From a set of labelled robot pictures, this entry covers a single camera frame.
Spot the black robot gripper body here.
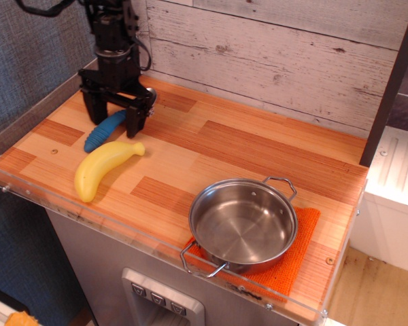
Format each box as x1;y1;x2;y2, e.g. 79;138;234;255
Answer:
78;47;150;108

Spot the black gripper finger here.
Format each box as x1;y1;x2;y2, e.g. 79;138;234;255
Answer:
82;91;107;125
125;105;148;139

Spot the blue handled metal spoon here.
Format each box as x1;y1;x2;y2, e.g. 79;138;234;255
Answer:
84;88;157;153

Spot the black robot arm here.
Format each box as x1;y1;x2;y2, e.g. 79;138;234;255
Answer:
79;1;154;138

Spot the orange knitted rag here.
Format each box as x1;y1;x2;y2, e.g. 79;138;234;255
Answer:
183;206;322;304

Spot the yellow plastic banana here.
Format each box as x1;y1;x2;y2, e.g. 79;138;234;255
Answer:
74;141;146;203

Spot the clear acrylic table guard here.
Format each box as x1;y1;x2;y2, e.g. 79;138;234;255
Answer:
0;169;357;325

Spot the stainless steel pot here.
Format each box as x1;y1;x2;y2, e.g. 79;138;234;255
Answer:
180;177;299;278

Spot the grey toy kitchen cabinet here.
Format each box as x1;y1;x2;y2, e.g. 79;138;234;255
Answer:
48;211;318;325

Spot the yellow object at corner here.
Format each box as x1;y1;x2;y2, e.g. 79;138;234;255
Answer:
4;312;39;326

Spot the dark right frame post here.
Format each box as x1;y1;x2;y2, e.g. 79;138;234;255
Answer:
359;25;408;167

